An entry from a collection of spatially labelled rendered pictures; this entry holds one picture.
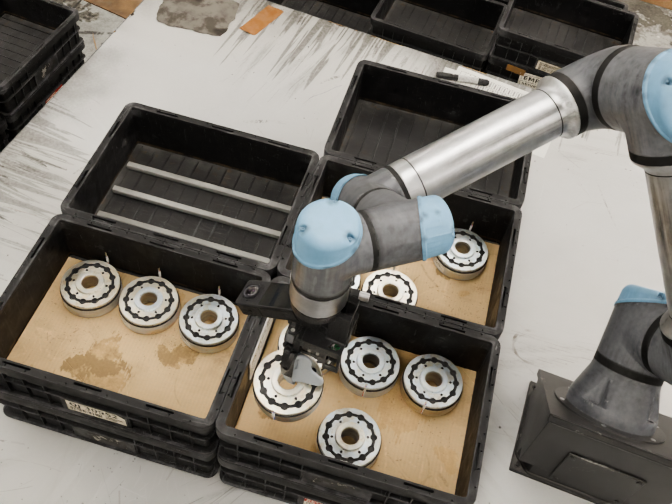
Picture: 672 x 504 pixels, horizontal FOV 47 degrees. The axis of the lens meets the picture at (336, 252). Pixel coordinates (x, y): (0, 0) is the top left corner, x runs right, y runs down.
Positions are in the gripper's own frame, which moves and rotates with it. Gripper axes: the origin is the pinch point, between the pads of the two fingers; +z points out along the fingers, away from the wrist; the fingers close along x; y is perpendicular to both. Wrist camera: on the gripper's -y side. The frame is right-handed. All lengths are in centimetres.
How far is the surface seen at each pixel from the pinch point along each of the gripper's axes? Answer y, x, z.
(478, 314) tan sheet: 24.4, 31.8, 17.0
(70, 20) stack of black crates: -115, 105, 51
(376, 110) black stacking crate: -11, 74, 17
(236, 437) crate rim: -4.2, -11.4, 6.7
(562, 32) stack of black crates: 24, 174, 52
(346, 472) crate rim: 12.7, -9.8, 7.0
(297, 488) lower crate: 6.0, -10.6, 19.6
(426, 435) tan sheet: 22.4, 5.1, 16.9
